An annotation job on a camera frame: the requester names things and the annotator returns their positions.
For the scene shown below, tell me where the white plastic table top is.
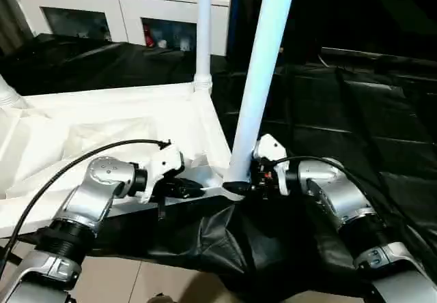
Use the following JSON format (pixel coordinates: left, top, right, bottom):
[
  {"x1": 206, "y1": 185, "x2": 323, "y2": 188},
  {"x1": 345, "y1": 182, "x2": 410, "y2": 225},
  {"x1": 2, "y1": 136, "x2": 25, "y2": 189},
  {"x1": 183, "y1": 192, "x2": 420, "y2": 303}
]
[{"x1": 0, "y1": 81, "x2": 244, "y2": 238}]

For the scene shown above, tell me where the white plastic table leg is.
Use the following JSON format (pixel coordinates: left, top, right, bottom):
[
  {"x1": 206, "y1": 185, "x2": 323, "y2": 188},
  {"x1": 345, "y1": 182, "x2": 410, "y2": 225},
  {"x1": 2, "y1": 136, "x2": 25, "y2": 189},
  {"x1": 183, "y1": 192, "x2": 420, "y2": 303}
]
[
  {"x1": 222, "y1": 0, "x2": 300, "y2": 189},
  {"x1": 192, "y1": 0, "x2": 214, "y2": 95},
  {"x1": 0, "y1": 75, "x2": 28, "y2": 110}
]

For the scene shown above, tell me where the black plastic mat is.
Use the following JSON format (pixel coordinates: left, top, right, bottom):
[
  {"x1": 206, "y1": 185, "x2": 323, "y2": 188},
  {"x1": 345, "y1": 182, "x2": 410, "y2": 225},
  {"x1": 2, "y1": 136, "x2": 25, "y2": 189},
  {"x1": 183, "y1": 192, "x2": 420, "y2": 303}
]
[{"x1": 0, "y1": 33, "x2": 437, "y2": 297}]

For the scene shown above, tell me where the black bar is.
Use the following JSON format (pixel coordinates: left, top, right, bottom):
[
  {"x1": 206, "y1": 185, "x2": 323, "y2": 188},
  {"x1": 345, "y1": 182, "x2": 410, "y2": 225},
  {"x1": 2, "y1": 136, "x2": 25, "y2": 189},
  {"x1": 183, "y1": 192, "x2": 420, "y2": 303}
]
[{"x1": 318, "y1": 46, "x2": 437, "y2": 72}]

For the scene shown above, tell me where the white cabinet with glass doors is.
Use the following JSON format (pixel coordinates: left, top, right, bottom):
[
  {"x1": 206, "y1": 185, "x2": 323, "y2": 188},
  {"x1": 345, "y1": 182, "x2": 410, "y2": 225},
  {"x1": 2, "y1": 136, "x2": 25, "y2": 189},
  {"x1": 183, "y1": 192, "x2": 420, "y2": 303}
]
[{"x1": 10, "y1": 0, "x2": 233, "y2": 57}]

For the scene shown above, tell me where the grey curtain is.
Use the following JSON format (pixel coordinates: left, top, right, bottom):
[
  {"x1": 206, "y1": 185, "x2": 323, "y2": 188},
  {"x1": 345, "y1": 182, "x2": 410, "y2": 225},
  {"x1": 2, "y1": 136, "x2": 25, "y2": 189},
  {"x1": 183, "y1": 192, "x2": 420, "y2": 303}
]
[{"x1": 0, "y1": 0, "x2": 33, "y2": 53}]

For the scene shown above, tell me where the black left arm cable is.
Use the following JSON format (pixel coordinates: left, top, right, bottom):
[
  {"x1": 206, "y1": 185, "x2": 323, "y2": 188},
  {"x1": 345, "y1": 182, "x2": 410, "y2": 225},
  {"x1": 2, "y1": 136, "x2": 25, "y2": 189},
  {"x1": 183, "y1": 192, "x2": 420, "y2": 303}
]
[{"x1": 0, "y1": 139, "x2": 171, "y2": 270}]

